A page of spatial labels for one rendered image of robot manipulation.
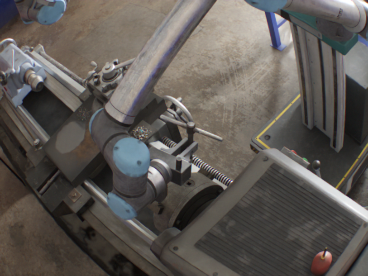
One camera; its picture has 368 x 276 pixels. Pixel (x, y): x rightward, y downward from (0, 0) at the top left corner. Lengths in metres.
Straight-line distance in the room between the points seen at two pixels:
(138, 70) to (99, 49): 3.01
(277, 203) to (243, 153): 1.79
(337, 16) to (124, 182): 0.79
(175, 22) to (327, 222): 0.70
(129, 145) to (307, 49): 1.34
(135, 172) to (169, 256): 0.30
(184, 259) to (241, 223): 0.19
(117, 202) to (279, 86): 2.35
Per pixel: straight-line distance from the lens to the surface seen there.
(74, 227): 2.67
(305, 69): 2.43
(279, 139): 2.77
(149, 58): 1.22
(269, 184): 1.41
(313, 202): 1.37
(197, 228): 1.38
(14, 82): 2.65
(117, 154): 1.20
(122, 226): 2.05
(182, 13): 1.19
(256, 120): 3.28
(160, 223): 1.64
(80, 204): 2.13
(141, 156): 1.20
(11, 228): 3.48
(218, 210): 1.40
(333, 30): 1.72
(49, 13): 1.27
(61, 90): 2.72
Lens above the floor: 2.54
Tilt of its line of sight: 51 degrees down
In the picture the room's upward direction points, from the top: 19 degrees counter-clockwise
